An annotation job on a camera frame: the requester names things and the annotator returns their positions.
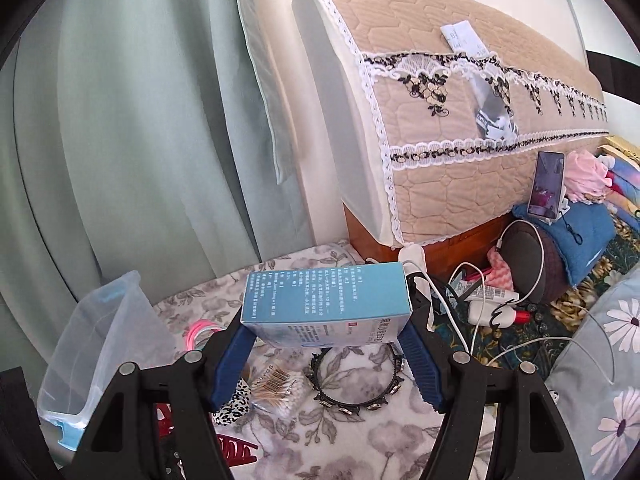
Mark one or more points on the grey daisy print pillow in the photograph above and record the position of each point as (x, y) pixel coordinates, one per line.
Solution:
(595, 385)

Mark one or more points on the leopard print scrunchie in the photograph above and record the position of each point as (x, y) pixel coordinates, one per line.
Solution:
(235, 402)

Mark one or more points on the light blue cardboard box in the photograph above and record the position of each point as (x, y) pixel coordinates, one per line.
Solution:
(325, 295)

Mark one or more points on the wooden headboard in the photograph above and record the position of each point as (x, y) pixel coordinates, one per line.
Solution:
(450, 255)

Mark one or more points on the white paper label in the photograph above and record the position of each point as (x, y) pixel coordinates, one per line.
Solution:
(462, 39)

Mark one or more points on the dark floral bedsheet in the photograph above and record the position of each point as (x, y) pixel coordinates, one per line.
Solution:
(550, 330)

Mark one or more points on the pale green curtain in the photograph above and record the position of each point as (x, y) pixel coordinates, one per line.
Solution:
(125, 135)

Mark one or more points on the cotton swab packet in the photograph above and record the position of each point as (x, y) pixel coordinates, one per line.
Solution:
(280, 392)

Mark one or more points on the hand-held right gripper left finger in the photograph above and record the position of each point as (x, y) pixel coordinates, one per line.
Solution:
(230, 362)

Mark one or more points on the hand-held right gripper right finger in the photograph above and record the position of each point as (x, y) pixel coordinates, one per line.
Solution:
(422, 367)

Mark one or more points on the red hair claw clip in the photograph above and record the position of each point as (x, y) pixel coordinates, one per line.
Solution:
(237, 452)

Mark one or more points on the white power strip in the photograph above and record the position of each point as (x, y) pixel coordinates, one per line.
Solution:
(414, 260)

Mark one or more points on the clear plastic storage container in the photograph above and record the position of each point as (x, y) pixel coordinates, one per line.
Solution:
(100, 335)

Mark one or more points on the clear plastic pouch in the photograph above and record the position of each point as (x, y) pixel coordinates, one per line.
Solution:
(492, 110)

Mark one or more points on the folded colourful cloths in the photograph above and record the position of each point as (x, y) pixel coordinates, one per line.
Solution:
(622, 180)

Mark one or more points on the white phone stand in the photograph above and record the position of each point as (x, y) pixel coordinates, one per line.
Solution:
(562, 207)

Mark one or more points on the sheer white curtain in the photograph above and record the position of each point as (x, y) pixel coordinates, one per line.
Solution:
(265, 60)

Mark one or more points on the blue cloth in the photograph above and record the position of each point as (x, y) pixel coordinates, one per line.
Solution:
(585, 247)

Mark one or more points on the smartphone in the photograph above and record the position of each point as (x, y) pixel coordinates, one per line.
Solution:
(547, 182)

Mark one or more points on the pink checked cloth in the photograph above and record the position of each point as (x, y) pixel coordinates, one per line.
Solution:
(500, 267)

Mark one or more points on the white tube with red cap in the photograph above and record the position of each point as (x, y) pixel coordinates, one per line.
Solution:
(500, 315)

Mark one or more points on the grey floral blanket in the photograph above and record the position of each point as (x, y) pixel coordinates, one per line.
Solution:
(350, 440)

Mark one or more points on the dark round cushion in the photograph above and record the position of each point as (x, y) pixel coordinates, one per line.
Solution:
(525, 260)

